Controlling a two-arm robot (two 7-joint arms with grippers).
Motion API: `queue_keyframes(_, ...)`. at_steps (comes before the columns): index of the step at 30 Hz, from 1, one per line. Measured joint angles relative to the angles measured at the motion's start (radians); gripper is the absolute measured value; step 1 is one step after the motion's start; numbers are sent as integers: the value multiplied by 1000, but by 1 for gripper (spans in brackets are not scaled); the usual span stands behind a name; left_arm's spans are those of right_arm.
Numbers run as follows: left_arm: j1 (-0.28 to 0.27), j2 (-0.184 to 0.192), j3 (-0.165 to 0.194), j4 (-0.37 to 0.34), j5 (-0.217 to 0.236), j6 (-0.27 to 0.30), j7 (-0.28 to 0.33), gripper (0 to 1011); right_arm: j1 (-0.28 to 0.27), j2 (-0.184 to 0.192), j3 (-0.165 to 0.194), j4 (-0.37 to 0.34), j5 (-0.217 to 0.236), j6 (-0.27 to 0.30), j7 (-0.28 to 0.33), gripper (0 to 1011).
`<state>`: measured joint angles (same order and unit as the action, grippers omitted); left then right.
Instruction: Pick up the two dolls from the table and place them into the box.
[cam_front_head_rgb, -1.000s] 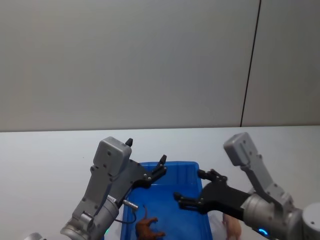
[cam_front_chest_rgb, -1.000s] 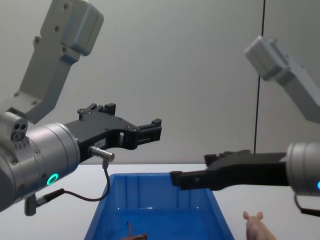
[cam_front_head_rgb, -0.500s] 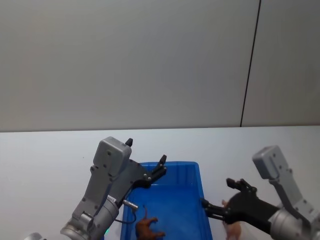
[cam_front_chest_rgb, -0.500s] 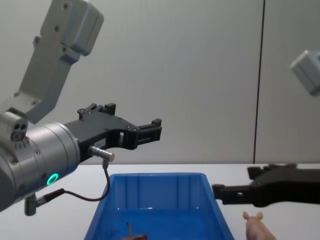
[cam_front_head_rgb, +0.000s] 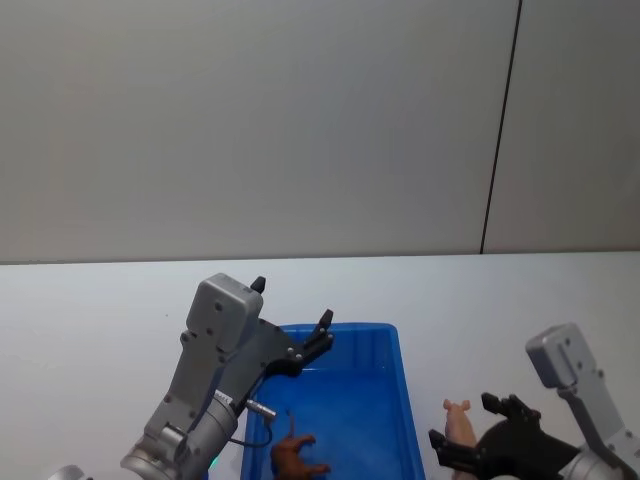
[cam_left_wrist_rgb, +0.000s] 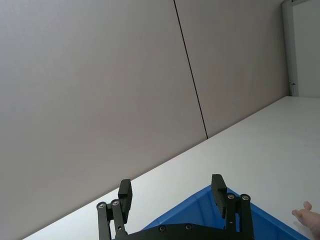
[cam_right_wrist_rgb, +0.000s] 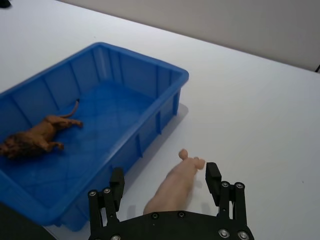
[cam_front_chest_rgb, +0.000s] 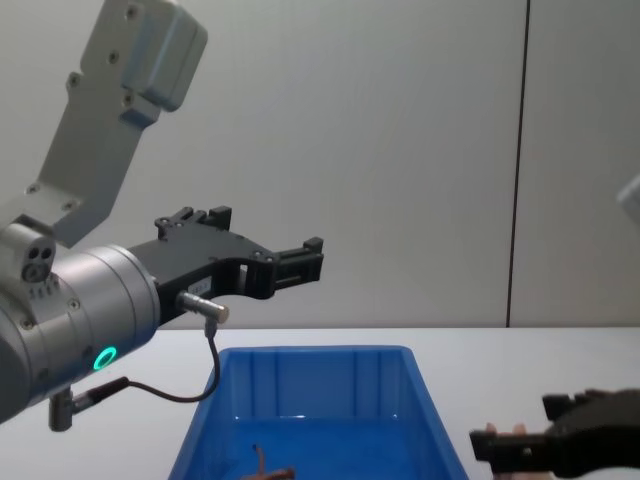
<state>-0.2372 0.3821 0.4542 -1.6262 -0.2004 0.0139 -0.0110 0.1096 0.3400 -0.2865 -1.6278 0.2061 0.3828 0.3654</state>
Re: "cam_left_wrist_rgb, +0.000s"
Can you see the grey metal door frame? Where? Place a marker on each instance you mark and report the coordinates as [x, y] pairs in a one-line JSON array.
[[288, 45]]

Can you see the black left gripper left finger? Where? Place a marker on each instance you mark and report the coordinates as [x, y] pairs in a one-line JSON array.
[[125, 200]]

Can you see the blue plastic bin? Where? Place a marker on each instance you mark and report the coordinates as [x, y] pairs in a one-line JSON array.
[[262, 222]]

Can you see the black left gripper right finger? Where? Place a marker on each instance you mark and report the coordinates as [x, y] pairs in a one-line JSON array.
[[220, 195]]

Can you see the person's hand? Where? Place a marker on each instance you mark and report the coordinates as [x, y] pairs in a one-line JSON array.
[[309, 218]]

